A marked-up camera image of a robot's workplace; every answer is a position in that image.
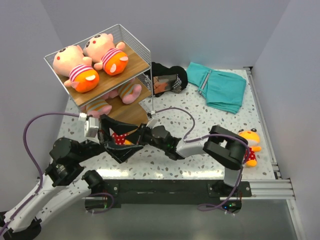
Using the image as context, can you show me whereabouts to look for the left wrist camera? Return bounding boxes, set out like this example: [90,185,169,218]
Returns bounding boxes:
[84,117,99,138]

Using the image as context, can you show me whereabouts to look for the aluminium frame rail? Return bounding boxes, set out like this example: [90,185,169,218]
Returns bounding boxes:
[244,67,307,240]

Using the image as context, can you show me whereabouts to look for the pink frog plush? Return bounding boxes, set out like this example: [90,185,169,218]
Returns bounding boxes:
[85,98,112,118]
[102,78,142,105]

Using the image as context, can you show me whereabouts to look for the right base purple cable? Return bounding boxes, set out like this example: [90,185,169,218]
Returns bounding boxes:
[197,199,241,213]

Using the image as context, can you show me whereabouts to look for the black printed garment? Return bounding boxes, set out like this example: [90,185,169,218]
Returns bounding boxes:
[151,62,188,97]

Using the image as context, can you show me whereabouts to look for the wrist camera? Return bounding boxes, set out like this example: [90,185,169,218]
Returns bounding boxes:
[146,110,158,128]
[84,117,99,138]

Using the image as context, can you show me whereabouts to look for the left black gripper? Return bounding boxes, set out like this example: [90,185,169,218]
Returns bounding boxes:
[74,113,144,163]

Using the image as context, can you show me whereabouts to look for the teal folded cloth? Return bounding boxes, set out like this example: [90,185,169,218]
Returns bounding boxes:
[186,62,247,114]

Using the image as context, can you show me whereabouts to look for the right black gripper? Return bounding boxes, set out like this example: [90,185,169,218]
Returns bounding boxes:
[125,123,167,152]

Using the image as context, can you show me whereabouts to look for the yellow frog plush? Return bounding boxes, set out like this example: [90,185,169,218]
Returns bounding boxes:
[111,132,133,145]
[238,128,262,167]

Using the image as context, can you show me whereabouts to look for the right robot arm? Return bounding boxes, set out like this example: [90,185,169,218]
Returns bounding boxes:
[126,124,250,197]

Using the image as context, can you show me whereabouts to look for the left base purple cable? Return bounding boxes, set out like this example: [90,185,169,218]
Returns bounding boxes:
[84,192,116,215]

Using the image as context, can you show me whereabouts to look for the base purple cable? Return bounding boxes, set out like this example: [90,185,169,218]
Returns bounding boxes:
[84,192,116,215]
[197,199,241,213]

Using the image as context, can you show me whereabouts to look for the white wire wooden shelf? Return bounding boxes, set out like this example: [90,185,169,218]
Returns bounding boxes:
[45,24,153,125]

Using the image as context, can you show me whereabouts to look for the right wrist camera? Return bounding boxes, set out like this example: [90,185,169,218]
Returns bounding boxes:
[146,110,158,128]

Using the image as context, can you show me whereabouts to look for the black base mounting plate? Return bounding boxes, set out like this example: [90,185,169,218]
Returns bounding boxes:
[84,178,251,210]

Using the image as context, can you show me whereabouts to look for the large black-haired boy plush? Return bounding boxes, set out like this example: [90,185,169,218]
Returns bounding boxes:
[83,33,129,76]

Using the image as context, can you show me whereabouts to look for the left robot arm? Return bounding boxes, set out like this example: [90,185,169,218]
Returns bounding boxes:
[0,113,142,240]

